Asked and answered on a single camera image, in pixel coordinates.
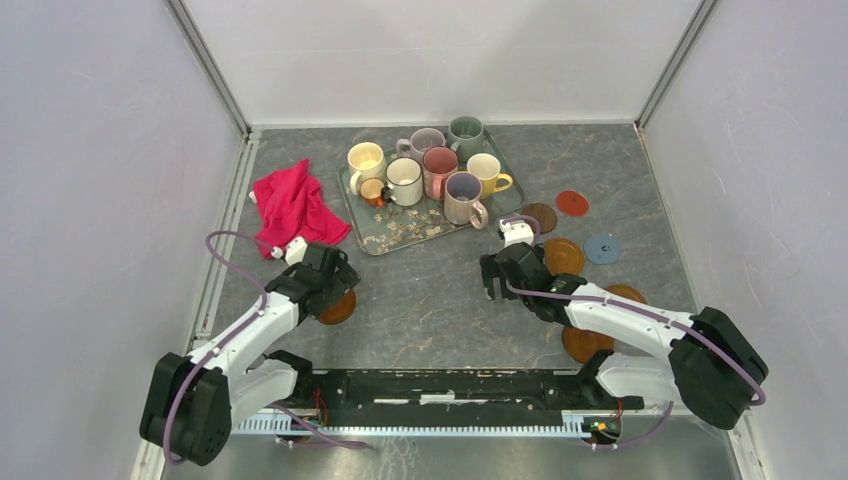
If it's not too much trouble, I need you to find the wooden coaster two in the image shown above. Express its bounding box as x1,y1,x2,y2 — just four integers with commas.
544,238,585,275

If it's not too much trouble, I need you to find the wooden coaster three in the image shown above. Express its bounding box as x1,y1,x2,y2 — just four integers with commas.
318,289,357,325

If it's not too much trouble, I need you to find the dark walnut coaster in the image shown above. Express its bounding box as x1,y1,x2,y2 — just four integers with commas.
521,202,558,234

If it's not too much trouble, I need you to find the red round coaster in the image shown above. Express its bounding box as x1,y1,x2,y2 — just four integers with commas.
556,190,590,217

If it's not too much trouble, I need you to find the wooden coaster five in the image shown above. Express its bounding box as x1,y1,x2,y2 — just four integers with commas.
561,327,615,364

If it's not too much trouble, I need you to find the wooden coaster four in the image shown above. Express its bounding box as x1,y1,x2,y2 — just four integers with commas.
606,284,647,304

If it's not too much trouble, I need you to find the wooden coaster one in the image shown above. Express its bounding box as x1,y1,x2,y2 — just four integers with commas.
520,295,550,322

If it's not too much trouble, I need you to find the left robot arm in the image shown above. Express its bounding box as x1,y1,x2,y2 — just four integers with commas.
139,238,361,466

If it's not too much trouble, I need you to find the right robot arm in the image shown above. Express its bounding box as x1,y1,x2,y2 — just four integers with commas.
479,243,769,430

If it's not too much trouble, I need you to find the blue round coaster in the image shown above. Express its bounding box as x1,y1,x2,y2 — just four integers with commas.
583,233,621,265

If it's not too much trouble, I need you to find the small orange cup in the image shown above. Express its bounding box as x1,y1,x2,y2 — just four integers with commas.
359,178,388,208

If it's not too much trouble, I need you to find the floral serving tray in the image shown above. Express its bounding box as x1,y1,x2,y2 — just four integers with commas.
336,127,526,256

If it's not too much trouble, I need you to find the red cloth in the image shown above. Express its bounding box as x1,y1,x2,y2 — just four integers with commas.
252,158,351,259

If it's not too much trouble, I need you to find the yellow mug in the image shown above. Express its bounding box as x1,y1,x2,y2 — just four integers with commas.
466,153,514,199

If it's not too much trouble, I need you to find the cream mug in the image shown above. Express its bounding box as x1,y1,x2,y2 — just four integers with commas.
347,142,387,195

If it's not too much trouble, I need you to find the white black-rimmed mug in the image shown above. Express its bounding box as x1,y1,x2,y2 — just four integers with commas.
382,158,424,207

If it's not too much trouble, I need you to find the pink mug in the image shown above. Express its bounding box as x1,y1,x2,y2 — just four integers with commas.
422,146,459,201

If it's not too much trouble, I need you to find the green mug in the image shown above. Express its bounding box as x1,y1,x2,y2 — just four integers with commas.
447,116,485,163

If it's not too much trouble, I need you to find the lilac mug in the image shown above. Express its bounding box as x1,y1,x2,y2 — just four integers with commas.
395,128,446,162

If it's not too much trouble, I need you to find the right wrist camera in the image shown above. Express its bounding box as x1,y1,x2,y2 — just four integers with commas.
498,219,536,248

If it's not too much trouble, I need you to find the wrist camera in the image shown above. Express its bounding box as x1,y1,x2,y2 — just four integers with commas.
270,236,308,265
498,219,536,248

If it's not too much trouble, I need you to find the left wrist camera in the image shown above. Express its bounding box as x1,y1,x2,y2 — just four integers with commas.
270,236,308,265

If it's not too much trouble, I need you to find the beige pink-handled mug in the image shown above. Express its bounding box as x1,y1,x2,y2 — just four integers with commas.
444,171,489,230

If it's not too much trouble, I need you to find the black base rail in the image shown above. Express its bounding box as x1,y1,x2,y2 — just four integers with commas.
271,369,645,428

